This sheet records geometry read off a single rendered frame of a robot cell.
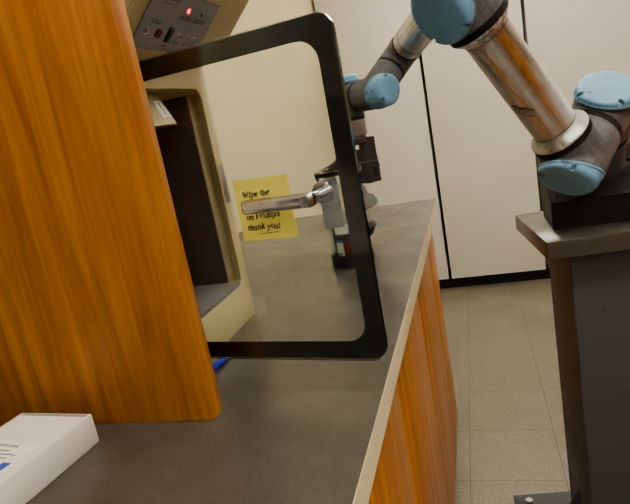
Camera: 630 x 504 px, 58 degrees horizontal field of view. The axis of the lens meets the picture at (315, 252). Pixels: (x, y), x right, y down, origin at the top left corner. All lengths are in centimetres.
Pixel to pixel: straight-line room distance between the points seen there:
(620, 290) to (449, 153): 247
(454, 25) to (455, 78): 275
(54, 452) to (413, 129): 330
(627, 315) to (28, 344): 122
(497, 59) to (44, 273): 80
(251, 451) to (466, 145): 327
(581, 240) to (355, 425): 79
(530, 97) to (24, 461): 96
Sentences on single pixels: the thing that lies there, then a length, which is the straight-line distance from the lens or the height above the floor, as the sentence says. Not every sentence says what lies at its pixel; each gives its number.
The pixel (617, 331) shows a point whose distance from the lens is 148.
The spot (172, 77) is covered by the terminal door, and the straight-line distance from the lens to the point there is 73.
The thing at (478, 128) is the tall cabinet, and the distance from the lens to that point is 378.
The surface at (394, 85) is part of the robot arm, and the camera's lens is 136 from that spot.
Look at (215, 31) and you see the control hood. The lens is 100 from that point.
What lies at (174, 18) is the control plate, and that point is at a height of 145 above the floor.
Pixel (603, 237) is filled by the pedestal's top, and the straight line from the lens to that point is 134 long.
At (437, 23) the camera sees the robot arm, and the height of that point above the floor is 140.
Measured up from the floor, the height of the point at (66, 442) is 97.
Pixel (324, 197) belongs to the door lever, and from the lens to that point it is 64.
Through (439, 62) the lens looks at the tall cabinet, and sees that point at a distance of 378.
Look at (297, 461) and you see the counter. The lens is 63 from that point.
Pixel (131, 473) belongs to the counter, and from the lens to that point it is 71.
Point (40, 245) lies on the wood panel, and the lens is 79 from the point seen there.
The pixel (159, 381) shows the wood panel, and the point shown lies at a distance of 77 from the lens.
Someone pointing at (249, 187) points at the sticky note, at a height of 122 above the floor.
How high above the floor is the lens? 128
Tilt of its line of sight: 13 degrees down
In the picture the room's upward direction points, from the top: 11 degrees counter-clockwise
